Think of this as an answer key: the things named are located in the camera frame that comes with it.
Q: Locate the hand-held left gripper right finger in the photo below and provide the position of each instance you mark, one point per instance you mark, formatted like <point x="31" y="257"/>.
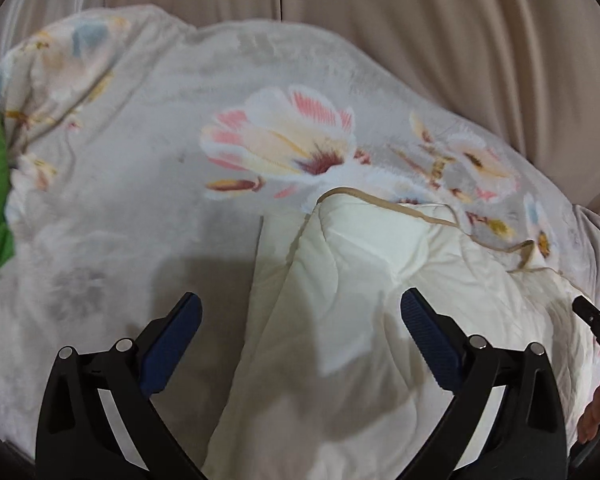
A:
<point x="427" y="335"/>

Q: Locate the cream quilted jacket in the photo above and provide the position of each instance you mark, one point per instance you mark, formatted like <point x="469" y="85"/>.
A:
<point x="355" y="335"/>

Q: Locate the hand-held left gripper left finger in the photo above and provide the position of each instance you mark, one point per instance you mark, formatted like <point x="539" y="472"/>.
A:
<point x="172" y="340"/>

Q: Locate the person's right hand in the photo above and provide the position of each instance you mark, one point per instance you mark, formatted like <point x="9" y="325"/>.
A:
<point x="597" y="417"/>

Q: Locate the grey floral blanket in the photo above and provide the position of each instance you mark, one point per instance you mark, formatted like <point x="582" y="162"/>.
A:
<point x="130" y="160"/>

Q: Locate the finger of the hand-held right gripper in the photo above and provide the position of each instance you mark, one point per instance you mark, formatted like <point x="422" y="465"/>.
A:
<point x="595" y="320"/>

